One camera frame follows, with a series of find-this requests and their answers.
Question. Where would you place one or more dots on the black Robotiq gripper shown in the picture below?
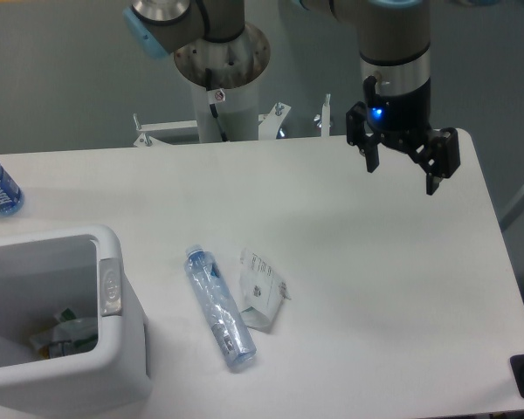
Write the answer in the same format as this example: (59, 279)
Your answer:
(401, 122)

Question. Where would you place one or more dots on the white paper wrapper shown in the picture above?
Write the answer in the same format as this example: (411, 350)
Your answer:
(263, 290)

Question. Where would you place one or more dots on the crushed clear plastic bottle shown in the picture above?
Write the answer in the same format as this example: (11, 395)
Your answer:
(219, 308)

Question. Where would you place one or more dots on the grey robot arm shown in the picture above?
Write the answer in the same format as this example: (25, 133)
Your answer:
(393, 37)

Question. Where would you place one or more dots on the green trash in can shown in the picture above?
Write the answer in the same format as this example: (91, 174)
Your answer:
(71, 335)

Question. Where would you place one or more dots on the white trash can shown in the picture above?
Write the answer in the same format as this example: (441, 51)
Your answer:
(43, 273)

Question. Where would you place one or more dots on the white right clamp bracket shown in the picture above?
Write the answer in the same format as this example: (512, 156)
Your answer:
(323, 120)

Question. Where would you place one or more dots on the white middle mounting bracket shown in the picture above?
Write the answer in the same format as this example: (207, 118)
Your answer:
(271, 124)

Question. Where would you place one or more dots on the white mounting bracket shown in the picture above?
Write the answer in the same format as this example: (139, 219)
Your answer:
(271, 124)
(165, 133)

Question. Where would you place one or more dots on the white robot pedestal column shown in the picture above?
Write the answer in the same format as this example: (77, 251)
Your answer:
(224, 81)

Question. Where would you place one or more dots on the white left mounting bracket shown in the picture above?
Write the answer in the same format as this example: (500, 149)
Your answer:
(165, 133)

